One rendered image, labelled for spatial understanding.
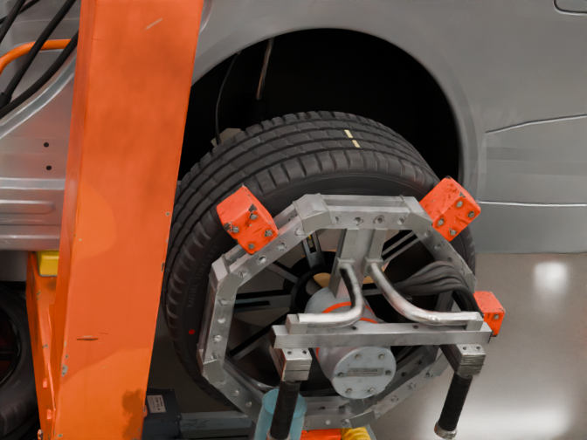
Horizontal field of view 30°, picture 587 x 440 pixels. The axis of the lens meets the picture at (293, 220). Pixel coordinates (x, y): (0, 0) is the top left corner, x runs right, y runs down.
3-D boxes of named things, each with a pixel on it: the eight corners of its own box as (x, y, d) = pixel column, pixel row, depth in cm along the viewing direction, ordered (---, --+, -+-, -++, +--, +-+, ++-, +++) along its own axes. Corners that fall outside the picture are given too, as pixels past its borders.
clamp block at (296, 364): (294, 349, 200) (300, 326, 198) (307, 381, 193) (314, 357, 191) (267, 350, 199) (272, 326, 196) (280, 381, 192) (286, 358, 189)
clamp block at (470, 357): (461, 345, 211) (468, 323, 209) (479, 375, 204) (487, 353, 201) (438, 346, 210) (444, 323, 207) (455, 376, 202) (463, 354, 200)
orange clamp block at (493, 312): (445, 317, 234) (482, 316, 237) (459, 340, 228) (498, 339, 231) (453, 290, 231) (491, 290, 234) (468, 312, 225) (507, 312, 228)
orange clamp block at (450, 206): (435, 223, 220) (468, 191, 218) (450, 244, 214) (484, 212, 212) (414, 205, 216) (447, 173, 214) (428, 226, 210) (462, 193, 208)
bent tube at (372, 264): (441, 272, 218) (454, 227, 213) (480, 332, 202) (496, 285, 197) (359, 272, 212) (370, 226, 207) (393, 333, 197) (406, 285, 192)
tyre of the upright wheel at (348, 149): (493, 196, 252) (279, 50, 218) (539, 253, 233) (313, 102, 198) (313, 395, 270) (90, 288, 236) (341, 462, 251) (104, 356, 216)
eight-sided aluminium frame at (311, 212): (422, 405, 245) (486, 196, 218) (432, 425, 240) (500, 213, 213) (183, 415, 228) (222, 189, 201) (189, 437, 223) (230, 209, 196)
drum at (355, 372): (356, 334, 229) (371, 279, 222) (390, 402, 212) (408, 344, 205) (293, 336, 225) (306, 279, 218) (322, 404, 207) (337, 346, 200)
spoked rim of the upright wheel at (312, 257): (448, 207, 250) (285, 99, 224) (490, 264, 231) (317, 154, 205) (310, 361, 264) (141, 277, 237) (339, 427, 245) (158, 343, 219)
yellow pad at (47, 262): (93, 244, 259) (95, 226, 256) (100, 277, 248) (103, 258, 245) (34, 244, 255) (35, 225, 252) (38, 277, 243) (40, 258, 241)
